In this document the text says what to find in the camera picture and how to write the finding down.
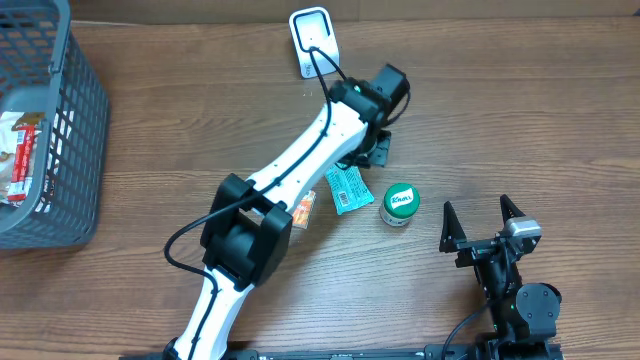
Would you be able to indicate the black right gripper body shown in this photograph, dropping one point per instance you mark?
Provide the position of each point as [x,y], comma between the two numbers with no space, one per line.
[480,246]

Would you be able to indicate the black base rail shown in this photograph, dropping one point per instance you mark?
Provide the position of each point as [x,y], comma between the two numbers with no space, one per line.
[429,352]

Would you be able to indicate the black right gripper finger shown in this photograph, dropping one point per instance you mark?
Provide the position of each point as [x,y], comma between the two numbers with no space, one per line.
[508,209]
[452,231]

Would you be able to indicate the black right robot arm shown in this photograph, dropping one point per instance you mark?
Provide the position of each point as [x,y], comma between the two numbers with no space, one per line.
[523,315]

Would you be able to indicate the green lid Knorr jar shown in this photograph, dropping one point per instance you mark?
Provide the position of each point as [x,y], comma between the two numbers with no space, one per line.
[400,203]

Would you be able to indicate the orange snack packet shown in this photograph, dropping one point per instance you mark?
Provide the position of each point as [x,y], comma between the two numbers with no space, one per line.
[302,213]

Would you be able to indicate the grey plastic mesh basket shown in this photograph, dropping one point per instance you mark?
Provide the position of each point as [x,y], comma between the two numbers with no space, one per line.
[43,69]

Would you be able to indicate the white brown snack bag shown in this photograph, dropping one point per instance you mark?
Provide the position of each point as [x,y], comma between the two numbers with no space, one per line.
[10,123]

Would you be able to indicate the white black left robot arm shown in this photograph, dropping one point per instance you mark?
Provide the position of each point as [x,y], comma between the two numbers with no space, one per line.
[246,232]

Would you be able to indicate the teal white snack packet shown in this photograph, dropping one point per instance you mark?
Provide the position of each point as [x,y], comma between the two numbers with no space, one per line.
[348,189]

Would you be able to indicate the white barcode scanner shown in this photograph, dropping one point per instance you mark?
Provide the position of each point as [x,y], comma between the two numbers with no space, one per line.
[313,34]

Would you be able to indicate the red white snack packet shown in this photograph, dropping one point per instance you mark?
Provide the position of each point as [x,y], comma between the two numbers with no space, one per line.
[21,180]

